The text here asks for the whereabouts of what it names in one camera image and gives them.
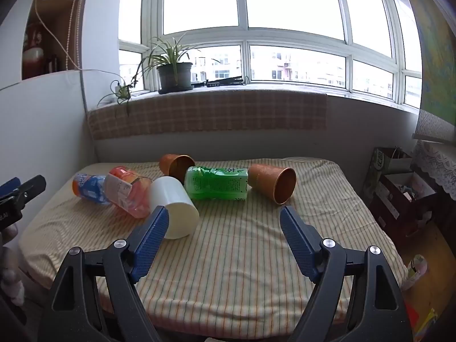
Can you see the white cup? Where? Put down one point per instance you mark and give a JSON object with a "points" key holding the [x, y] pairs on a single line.
{"points": [[174, 203]]}

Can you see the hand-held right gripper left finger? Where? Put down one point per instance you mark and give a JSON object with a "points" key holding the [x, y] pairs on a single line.
{"points": [[151, 242]]}

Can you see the yellow packet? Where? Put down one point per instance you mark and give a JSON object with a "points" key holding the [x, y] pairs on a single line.
{"points": [[427, 322]]}

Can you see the plaid cloth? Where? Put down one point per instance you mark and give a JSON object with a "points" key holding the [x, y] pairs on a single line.
{"points": [[213, 114]]}

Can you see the orange soda bottle blue label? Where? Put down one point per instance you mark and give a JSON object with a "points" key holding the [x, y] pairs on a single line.
{"points": [[89, 187]]}

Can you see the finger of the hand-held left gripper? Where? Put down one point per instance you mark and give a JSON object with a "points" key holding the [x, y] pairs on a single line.
{"points": [[9, 187], [32, 184]]}

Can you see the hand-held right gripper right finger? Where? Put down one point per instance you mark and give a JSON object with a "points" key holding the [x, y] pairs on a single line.
{"points": [[297, 245]]}

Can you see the red container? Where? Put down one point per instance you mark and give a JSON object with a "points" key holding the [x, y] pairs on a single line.
{"points": [[32, 60]]}

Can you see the small hanging plant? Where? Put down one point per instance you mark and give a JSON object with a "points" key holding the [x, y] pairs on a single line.
{"points": [[123, 92]]}

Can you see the white lace cloth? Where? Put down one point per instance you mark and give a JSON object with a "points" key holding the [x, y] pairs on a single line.
{"points": [[438, 164]]}

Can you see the pale bottle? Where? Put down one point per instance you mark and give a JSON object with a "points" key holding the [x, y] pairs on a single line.
{"points": [[415, 269]]}

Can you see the pink plastic bottle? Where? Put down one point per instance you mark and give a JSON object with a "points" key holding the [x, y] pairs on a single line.
{"points": [[137, 199]]}

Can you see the green plastic bottle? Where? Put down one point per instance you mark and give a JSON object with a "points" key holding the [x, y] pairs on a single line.
{"points": [[213, 185]]}

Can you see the potted spider plant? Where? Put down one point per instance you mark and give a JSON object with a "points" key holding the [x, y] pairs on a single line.
{"points": [[174, 76]]}

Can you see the wall poster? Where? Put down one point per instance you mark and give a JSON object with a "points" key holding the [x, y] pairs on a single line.
{"points": [[438, 60]]}

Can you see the white board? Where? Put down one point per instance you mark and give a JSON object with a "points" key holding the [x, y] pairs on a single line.
{"points": [[42, 121]]}

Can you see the white framed window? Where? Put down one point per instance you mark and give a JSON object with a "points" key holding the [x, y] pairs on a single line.
{"points": [[243, 35]]}

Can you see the small orange cup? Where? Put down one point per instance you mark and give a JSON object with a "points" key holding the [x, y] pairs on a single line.
{"points": [[169, 164]]}

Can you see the large orange cup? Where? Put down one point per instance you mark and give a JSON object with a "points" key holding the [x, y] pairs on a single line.
{"points": [[267, 181]]}

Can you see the striped bed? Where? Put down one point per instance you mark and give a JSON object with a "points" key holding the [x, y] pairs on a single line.
{"points": [[231, 256]]}

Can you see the green paper bag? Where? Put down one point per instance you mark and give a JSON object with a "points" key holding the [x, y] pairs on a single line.
{"points": [[379, 160]]}

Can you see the brown cardboard box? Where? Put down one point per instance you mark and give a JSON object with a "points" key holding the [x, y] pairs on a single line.
{"points": [[395, 203]]}

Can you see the wooden shelf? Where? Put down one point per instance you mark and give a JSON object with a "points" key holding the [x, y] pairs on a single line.
{"points": [[60, 14]]}

